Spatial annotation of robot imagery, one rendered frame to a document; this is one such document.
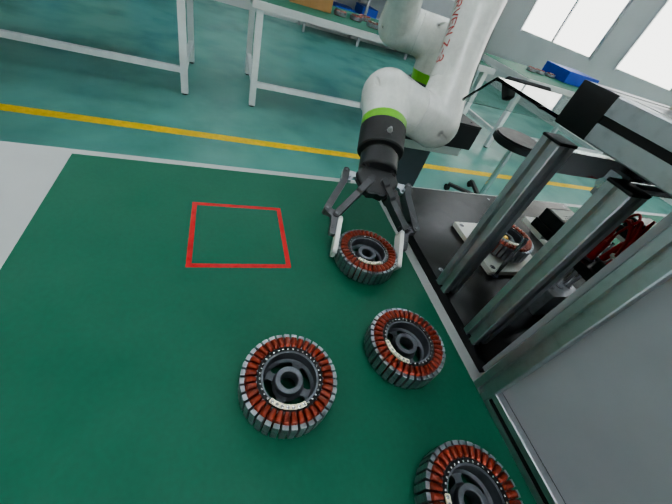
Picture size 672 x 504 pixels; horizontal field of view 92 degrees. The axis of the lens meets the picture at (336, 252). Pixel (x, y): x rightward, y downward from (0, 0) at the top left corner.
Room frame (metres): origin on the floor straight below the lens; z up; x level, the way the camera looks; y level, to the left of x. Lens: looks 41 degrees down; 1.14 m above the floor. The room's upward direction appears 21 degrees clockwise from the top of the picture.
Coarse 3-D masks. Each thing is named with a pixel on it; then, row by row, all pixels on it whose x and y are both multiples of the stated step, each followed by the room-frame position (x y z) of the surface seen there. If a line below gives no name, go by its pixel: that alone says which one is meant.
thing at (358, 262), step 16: (352, 240) 0.45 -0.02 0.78; (368, 240) 0.47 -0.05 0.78; (384, 240) 0.48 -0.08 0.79; (336, 256) 0.42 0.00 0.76; (352, 256) 0.41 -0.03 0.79; (368, 256) 0.45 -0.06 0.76; (384, 256) 0.44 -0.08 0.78; (352, 272) 0.39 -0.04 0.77; (368, 272) 0.39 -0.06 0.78; (384, 272) 0.40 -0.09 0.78
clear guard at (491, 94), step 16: (496, 80) 0.63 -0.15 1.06; (480, 96) 0.67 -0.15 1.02; (496, 96) 0.68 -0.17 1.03; (512, 96) 0.68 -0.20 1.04; (528, 96) 0.56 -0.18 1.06; (544, 96) 0.61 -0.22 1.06; (560, 96) 0.68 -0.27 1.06; (528, 112) 0.74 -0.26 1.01; (544, 112) 0.75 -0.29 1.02; (560, 112) 0.53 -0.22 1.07
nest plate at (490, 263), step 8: (456, 224) 0.64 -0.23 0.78; (464, 224) 0.65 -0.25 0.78; (472, 224) 0.66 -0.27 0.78; (464, 232) 0.62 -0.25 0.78; (464, 240) 0.60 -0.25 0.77; (488, 256) 0.56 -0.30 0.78; (528, 256) 0.62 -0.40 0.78; (480, 264) 0.54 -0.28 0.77; (488, 264) 0.53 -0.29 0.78; (496, 264) 0.54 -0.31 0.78; (512, 264) 0.57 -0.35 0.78; (520, 264) 0.58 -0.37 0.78; (488, 272) 0.52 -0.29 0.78; (504, 272) 0.53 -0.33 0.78; (512, 272) 0.54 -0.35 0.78
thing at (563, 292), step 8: (552, 288) 0.47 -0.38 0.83; (560, 288) 0.48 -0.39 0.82; (568, 288) 0.49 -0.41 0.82; (544, 296) 0.46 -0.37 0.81; (552, 296) 0.45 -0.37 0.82; (560, 296) 0.46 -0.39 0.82; (536, 304) 0.46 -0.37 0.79; (544, 304) 0.45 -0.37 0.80; (552, 304) 0.46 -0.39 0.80; (536, 312) 0.45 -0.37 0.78; (544, 312) 0.46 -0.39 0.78
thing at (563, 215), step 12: (540, 216) 0.56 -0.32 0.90; (552, 216) 0.54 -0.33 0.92; (564, 216) 0.55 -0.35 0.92; (540, 228) 0.54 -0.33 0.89; (552, 228) 0.53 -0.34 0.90; (576, 264) 0.46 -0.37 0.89; (588, 264) 0.46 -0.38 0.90; (564, 276) 0.47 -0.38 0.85; (576, 276) 0.50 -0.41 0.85; (588, 276) 0.44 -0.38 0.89
